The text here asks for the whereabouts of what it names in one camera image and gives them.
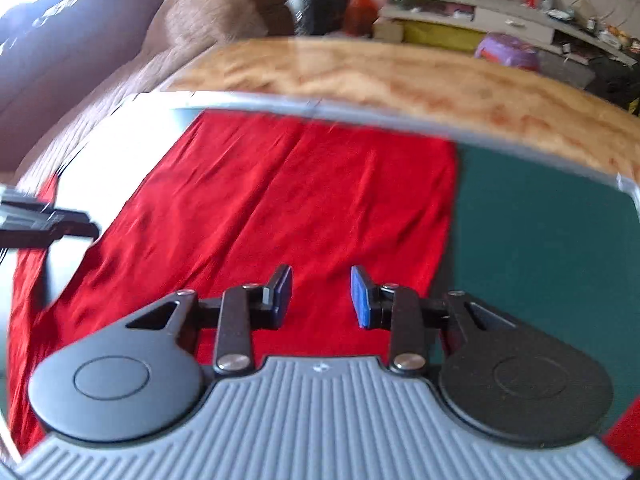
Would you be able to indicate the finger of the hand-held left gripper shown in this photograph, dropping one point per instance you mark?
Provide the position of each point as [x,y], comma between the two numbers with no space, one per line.
[60,230]

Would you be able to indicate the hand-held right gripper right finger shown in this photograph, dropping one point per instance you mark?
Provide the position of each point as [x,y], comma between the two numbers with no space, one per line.
[361,297]

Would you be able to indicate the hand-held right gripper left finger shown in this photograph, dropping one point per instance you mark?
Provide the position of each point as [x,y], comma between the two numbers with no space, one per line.
[283,290]

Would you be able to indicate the red cloth garment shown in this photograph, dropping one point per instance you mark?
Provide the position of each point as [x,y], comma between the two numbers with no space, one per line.
[280,200]

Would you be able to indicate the brown sofa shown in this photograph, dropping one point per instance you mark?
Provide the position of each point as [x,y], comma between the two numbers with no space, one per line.
[75,75]

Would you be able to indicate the wood-pattern coffee table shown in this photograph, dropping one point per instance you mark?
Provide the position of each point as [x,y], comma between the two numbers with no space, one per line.
[410,80]

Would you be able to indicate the dark cloth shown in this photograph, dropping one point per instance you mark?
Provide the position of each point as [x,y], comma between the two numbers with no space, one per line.
[45,7]

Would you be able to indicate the tan fuzzy cushion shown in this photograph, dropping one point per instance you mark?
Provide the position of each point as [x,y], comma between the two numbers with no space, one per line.
[210,22]

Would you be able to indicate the yellow box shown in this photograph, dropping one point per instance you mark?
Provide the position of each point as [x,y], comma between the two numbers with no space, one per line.
[440,37]

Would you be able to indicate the black bag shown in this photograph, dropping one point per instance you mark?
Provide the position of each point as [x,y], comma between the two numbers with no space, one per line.
[324,7]

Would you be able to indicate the purple bag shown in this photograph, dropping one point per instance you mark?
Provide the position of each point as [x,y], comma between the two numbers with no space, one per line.
[507,51]

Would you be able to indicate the red plastic bag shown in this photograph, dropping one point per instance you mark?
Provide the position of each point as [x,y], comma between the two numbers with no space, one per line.
[361,10]

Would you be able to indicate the dark brown cushion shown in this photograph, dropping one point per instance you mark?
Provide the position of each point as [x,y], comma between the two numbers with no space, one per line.
[267,2]

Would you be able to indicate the white low cabinet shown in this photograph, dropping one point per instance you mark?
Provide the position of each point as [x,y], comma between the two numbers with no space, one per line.
[510,17]

